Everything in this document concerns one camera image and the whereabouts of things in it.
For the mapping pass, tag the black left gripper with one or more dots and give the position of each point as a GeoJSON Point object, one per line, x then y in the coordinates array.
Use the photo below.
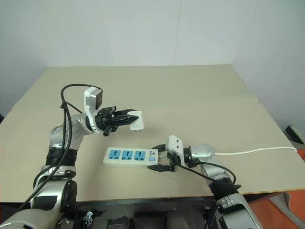
{"type": "Point", "coordinates": [103, 120]}

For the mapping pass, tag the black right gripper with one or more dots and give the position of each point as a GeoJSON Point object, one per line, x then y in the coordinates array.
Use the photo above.
{"type": "Point", "coordinates": [173, 160]}

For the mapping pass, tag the white charger plug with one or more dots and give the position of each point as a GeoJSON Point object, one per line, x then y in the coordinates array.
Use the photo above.
{"type": "Point", "coordinates": [137, 124]}

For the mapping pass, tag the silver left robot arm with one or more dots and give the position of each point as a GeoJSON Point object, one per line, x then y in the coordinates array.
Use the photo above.
{"type": "Point", "coordinates": [59, 140]}

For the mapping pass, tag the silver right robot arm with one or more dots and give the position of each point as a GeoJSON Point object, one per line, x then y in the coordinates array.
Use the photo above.
{"type": "Point", "coordinates": [205, 152]}

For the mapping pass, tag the white power strip blue sockets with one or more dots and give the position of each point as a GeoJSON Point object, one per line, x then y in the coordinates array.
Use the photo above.
{"type": "Point", "coordinates": [128, 157]}

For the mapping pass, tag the silver metal clamp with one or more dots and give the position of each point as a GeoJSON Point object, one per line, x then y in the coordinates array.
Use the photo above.
{"type": "Point", "coordinates": [88, 218]}

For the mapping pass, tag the black box with grey edge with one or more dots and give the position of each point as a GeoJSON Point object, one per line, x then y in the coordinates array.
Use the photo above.
{"type": "Point", "coordinates": [295, 133]}

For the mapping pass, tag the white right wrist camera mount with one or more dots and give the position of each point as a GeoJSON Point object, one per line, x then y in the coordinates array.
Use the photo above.
{"type": "Point", "coordinates": [175, 144]}

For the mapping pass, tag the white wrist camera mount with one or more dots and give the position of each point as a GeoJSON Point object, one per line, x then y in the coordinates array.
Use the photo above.
{"type": "Point", "coordinates": [90, 100]}
{"type": "Point", "coordinates": [175, 144]}

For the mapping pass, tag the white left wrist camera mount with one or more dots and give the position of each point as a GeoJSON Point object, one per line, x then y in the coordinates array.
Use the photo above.
{"type": "Point", "coordinates": [90, 100]}

